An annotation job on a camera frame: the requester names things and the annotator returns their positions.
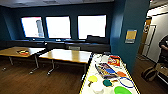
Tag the green bowl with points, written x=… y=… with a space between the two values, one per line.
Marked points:
x=122 y=90

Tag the orange red toy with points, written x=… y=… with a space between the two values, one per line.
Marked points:
x=23 y=52

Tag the dark sofa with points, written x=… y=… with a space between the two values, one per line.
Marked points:
x=90 y=43

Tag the framed wall picture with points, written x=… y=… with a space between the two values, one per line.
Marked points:
x=131 y=36

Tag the orange round disc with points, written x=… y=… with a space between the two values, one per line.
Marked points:
x=121 y=74

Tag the white top low table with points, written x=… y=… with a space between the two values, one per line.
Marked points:
x=65 y=55

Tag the orange red board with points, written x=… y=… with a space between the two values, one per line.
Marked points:
x=114 y=61

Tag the blue game box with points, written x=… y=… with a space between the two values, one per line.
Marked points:
x=106 y=70

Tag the small yellow table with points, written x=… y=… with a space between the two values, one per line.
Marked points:
x=10 y=51

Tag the yellow round paddle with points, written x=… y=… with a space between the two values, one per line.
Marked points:
x=93 y=79

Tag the white bowl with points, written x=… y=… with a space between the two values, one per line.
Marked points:
x=97 y=88

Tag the white hallway door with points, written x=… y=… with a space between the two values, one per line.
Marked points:
x=152 y=43

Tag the brown wooden door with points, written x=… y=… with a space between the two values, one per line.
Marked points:
x=144 y=36

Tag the bright window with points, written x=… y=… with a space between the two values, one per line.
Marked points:
x=92 y=26
x=58 y=27
x=32 y=27

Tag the teal round disc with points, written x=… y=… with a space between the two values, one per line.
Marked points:
x=107 y=83

